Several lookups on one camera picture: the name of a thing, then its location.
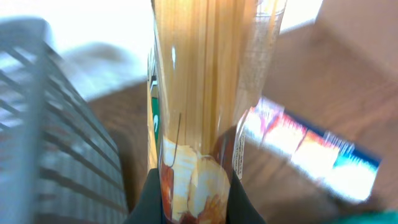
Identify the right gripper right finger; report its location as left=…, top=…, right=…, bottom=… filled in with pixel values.
left=226, top=171, right=266, bottom=224

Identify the grey plastic basket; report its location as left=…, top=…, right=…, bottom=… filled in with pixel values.
left=1, top=17, right=128, bottom=223

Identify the colourful tissue pack strip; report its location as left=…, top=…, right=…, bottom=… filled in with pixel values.
left=244, top=98, right=381, bottom=203

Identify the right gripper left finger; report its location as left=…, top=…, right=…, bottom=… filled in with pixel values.
left=124, top=169, right=164, bottom=224

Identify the green Nescafe coffee bag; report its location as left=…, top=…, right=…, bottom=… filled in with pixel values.
left=328, top=211, right=397, bottom=224

